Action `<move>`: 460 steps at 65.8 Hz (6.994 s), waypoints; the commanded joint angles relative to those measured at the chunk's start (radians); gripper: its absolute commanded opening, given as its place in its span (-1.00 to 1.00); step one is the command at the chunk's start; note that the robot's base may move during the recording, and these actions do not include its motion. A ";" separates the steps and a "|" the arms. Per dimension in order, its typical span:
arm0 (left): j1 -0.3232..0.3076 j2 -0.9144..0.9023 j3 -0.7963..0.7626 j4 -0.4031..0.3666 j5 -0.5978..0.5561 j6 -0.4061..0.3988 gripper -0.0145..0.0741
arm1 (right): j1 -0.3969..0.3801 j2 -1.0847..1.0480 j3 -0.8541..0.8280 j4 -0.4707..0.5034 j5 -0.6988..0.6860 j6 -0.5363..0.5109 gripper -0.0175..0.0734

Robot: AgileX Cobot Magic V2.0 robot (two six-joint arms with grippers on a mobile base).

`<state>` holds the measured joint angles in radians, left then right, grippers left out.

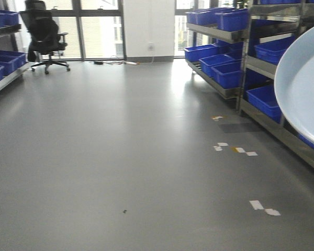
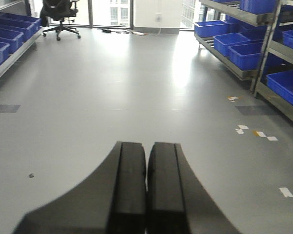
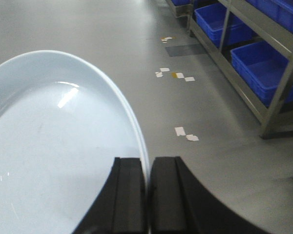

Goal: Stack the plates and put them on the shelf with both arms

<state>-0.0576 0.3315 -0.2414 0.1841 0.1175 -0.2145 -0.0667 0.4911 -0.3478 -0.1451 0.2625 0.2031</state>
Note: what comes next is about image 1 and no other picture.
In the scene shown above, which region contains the right steel shelf rack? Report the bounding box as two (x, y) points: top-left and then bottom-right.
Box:
(237, 1), (314, 168)

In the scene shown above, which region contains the power strip on floor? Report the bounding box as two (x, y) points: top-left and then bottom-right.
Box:
(93, 60), (140, 65)

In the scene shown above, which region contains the left steel shelf rack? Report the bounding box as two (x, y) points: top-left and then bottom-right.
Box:
(0, 10), (29, 91)

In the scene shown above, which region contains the black office chair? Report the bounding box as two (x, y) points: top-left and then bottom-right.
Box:
(19, 1), (71, 74)

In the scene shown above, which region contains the steel shelf rack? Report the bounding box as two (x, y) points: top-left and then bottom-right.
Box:
(237, 1), (314, 168)
(0, 10), (29, 91)
(184, 7), (249, 99)

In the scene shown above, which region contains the light blue plate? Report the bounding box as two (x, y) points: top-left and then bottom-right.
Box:
(274, 27), (314, 144)

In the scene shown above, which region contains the blue bin middle shelf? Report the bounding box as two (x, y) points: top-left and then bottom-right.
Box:
(254, 36), (296, 65)

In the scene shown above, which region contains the blue bin lower near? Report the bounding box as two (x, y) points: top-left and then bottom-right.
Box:
(246, 85), (282, 123)

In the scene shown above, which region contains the far steel shelf rack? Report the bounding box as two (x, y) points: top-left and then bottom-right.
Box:
(184, 7), (249, 99)

